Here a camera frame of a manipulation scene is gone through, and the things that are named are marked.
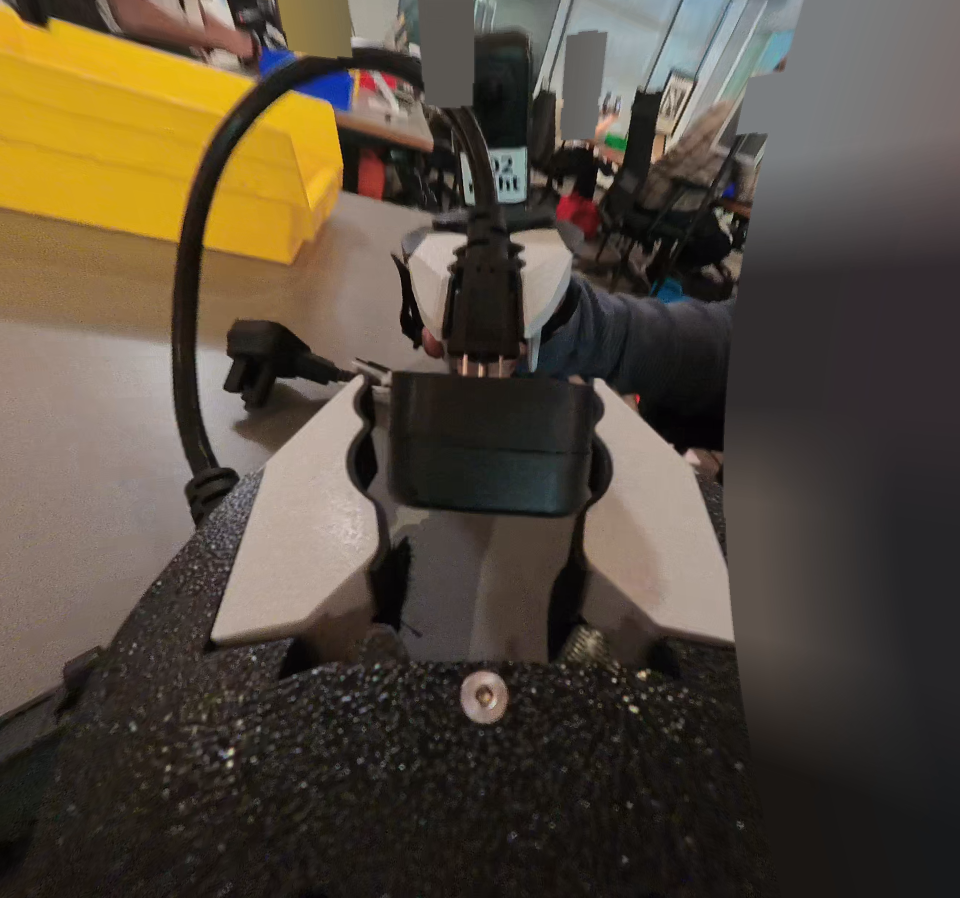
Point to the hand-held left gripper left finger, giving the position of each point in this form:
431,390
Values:
300,530

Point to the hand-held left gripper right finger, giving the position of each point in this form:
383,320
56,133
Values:
652,530

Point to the red box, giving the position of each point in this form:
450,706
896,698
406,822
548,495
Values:
579,214

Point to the yellow plastic bin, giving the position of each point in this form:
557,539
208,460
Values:
112,88
262,242
300,197

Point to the black angled plug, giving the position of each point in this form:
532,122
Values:
262,358

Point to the person's right forearm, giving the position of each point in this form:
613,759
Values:
652,343

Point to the person's right hand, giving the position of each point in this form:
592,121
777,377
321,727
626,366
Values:
435,345

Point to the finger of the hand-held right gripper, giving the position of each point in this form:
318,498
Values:
546,275
427,275

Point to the black office chair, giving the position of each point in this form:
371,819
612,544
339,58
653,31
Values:
667,230

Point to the black power plug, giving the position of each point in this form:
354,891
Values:
484,298

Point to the background work table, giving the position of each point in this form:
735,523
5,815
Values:
382,131

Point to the black power adapter block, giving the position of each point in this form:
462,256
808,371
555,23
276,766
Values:
487,440

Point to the framed sign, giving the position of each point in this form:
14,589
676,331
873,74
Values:
679,103

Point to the blue plastic bin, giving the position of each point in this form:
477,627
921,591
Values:
330,88

